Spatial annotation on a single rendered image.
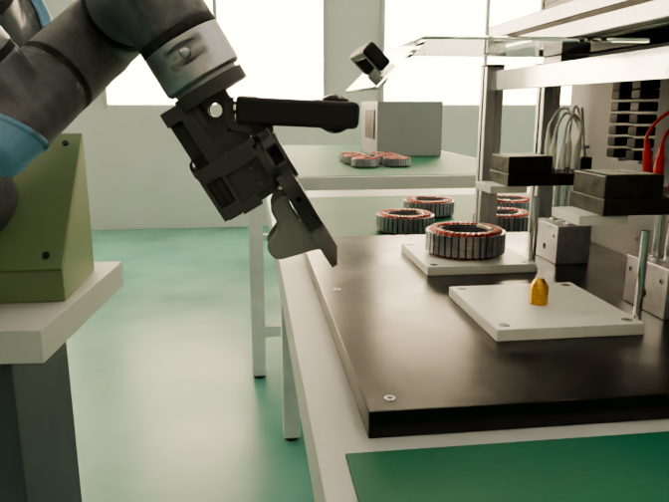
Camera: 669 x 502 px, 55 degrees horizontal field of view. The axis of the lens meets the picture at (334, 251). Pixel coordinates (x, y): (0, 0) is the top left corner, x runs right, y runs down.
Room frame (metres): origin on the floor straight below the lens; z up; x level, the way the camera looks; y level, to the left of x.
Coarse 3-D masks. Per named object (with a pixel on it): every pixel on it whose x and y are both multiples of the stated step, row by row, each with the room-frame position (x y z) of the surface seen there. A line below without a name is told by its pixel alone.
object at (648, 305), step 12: (636, 264) 0.69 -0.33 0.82; (648, 264) 0.67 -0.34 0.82; (660, 264) 0.65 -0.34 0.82; (636, 276) 0.68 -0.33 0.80; (648, 276) 0.66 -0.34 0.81; (660, 276) 0.64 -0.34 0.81; (624, 288) 0.70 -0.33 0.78; (648, 288) 0.66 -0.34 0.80; (660, 288) 0.64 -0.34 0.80; (648, 300) 0.66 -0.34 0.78; (660, 300) 0.64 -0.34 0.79; (660, 312) 0.64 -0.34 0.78
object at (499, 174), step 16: (496, 160) 0.91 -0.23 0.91; (512, 160) 0.87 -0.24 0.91; (528, 160) 0.87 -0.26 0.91; (544, 160) 0.87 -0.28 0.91; (496, 176) 0.91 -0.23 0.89; (512, 176) 0.86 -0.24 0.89; (528, 176) 0.87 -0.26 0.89; (544, 176) 0.87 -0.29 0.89; (560, 176) 0.87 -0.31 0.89; (496, 192) 0.87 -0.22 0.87; (512, 192) 0.87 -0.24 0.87; (560, 192) 0.93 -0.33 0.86
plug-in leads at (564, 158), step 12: (564, 108) 0.93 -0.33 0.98; (576, 108) 0.93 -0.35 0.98; (552, 120) 0.94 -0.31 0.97; (564, 132) 0.89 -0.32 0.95; (552, 144) 0.91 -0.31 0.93; (564, 144) 0.89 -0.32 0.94; (576, 144) 0.89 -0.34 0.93; (564, 156) 0.89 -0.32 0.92; (576, 156) 0.89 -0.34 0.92; (588, 156) 0.93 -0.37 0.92; (552, 168) 0.91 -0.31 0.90; (564, 168) 0.89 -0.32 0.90; (576, 168) 0.90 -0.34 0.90; (588, 168) 0.92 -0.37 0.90
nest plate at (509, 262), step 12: (408, 252) 0.91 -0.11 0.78; (420, 252) 0.89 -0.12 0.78; (420, 264) 0.84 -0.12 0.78; (432, 264) 0.82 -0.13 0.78; (444, 264) 0.82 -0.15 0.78; (456, 264) 0.82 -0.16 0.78; (468, 264) 0.82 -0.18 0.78; (480, 264) 0.82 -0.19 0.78; (492, 264) 0.82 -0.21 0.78; (504, 264) 0.82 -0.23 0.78; (516, 264) 0.83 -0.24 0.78; (528, 264) 0.83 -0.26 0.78
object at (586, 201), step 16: (576, 176) 0.68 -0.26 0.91; (592, 176) 0.65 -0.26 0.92; (608, 176) 0.63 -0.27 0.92; (624, 176) 0.63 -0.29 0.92; (640, 176) 0.63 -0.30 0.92; (656, 176) 0.63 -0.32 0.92; (576, 192) 0.68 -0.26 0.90; (592, 192) 0.65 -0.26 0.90; (608, 192) 0.63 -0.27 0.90; (624, 192) 0.63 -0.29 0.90; (640, 192) 0.63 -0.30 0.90; (656, 192) 0.63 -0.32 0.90; (560, 208) 0.67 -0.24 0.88; (576, 208) 0.67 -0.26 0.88; (592, 208) 0.64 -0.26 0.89; (608, 208) 0.62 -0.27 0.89; (624, 208) 0.63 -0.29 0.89; (640, 208) 0.63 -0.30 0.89; (656, 208) 0.63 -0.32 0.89; (576, 224) 0.63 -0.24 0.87; (592, 224) 0.63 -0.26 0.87; (608, 224) 0.63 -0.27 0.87; (656, 224) 0.69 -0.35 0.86; (656, 240) 0.69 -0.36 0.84
